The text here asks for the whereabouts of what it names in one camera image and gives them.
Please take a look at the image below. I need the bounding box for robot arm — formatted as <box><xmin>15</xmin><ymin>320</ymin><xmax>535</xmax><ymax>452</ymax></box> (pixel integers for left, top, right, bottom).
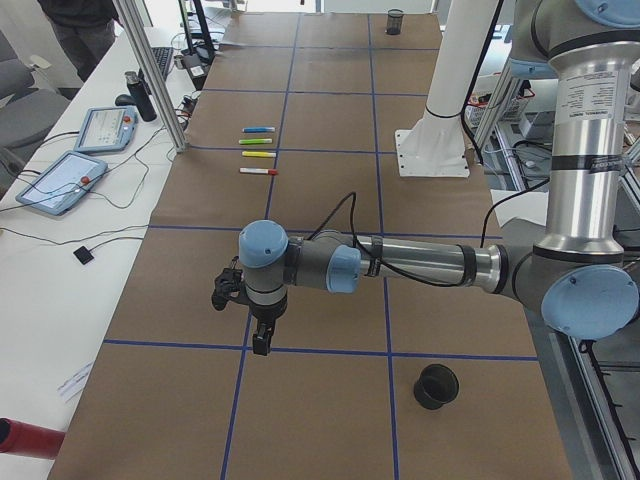
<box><xmin>239</xmin><ymin>1</ymin><xmax>639</xmax><ymax>355</ymax></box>

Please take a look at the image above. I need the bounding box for small black square device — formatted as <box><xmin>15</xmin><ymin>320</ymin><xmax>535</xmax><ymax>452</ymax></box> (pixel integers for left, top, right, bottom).
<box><xmin>73</xmin><ymin>246</ymin><xmax>94</xmax><ymax>265</ymax></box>

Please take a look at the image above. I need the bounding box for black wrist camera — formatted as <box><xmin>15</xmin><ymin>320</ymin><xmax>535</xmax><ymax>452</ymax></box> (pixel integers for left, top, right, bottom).
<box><xmin>211</xmin><ymin>256</ymin><xmax>249</xmax><ymax>311</ymax></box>

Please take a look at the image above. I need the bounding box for person in dark clothes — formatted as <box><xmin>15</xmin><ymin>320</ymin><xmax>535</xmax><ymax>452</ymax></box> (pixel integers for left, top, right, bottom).
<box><xmin>38</xmin><ymin>0</ymin><xmax>119</xmax><ymax>82</ymax></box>

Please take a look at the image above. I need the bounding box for aluminium frame post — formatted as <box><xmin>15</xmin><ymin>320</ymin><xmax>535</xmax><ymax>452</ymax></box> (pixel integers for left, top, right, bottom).
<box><xmin>113</xmin><ymin>0</ymin><xmax>187</xmax><ymax>153</ymax></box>

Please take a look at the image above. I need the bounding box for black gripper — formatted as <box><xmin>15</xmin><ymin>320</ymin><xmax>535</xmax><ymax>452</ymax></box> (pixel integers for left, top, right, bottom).
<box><xmin>249</xmin><ymin>296</ymin><xmax>287</xmax><ymax>356</ymax></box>

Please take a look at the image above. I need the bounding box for blue highlighter marker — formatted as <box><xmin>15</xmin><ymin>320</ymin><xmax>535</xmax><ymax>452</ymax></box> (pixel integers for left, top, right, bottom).
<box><xmin>242</xmin><ymin>126</ymin><xmax>276</xmax><ymax>134</ymax></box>

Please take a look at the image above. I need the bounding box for grey office chair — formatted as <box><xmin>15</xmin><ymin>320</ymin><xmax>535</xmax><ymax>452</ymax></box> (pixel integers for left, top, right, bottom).
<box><xmin>1</xmin><ymin>34</ymin><xmax>70</xmax><ymax>196</ymax></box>

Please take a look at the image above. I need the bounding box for teach pendant tablet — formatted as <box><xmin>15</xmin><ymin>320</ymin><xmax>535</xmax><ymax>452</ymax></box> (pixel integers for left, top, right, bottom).
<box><xmin>15</xmin><ymin>151</ymin><xmax>108</xmax><ymax>216</ymax></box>
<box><xmin>74</xmin><ymin>106</ymin><xmax>137</xmax><ymax>154</ymax></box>

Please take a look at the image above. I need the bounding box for far teach pendant tablet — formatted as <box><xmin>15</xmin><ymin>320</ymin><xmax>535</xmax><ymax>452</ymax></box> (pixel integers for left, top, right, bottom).
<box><xmin>74</xmin><ymin>106</ymin><xmax>137</xmax><ymax>154</ymax></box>

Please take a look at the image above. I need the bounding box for black keyboard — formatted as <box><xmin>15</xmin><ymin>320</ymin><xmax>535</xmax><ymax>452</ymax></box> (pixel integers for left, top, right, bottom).
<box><xmin>151</xmin><ymin>46</ymin><xmax>174</xmax><ymax>80</ymax></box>

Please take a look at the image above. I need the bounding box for white paper label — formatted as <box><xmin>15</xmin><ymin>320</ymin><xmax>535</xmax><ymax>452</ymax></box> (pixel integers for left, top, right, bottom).
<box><xmin>57</xmin><ymin>362</ymin><xmax>94</xmax><ymax>402</ymax></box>

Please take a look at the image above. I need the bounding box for black mesh pen cup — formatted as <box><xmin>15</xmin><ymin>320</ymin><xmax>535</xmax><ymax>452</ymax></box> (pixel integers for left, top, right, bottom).
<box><xmin>385</xmin><ymin>8</ymin><xmax>404</xmax><ymax>36</ymax></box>
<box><xmin>413</xmin><ymin>364</ymin><xmax>459</xmax><ymax>410</ymax></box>

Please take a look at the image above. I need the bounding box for near teach pendant tablet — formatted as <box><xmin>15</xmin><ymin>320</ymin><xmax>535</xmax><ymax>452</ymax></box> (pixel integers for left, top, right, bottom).
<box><xmin>15</xmin><ymin>151</ymin><xmax>108</xmax><ymax>216</ymax></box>

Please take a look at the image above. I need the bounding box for red capped white marker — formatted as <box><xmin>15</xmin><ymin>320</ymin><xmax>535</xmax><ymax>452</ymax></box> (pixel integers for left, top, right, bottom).
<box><xmin>239</xmin><ymin>167</ymin><xmax>278</xmax><ymax>176</ymax></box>

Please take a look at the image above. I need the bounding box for red cylinder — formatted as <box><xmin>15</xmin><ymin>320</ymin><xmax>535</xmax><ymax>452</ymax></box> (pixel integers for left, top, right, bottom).
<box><xmin>1</xmin><ymin>418</ymin><xmax>65</xmax><ymax>460</ymax></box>

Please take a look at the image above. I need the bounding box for green highlighter marker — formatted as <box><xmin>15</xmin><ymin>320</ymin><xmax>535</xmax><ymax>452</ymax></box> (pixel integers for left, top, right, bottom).
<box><xmin>238</xmin><ymin>138</ymin><xmax>273</xmax><ymax>145</ymax></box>

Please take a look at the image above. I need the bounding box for far black mesh pen cup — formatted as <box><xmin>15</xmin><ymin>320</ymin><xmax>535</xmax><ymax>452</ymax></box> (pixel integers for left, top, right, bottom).
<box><xmin>385</xmin><ymin>8</ymin><xmax>404</xmax><ymax>36</ymax></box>

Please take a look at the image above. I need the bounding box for near black mesh pen cup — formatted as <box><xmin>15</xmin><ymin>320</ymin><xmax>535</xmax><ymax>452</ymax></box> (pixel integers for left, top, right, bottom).
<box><xmin>413</xmin><ymin>364</ymin><xmax>459</xmax><ymax>410</ymax></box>

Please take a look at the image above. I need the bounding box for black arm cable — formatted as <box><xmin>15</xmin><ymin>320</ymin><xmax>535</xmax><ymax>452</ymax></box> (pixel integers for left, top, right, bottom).
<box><xmin>305</xmin><ymin>191</ymin><xmax>551</xmax><ymax>288</ymax></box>

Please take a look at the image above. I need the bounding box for white camera stand column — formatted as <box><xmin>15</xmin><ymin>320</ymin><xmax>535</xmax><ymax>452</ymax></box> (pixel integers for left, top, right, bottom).
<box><xmin>395</xmin><ymin>0</ymin><xmax>502</xmax><ymax>178</ymax></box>

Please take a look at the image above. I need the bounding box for black water bottle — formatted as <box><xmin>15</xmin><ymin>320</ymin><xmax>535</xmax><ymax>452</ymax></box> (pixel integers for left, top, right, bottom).
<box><xmin>125</xmin><ymin>71</ymin><xmax>157</xmax><ymax>122</ymax></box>

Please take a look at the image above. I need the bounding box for yellow highlighter marker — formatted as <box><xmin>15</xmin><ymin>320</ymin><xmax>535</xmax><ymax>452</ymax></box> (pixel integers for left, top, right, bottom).
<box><xmin>241</xmin><ymin>150</ymin><xmax>277</xmax><ymax>158</ymax></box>

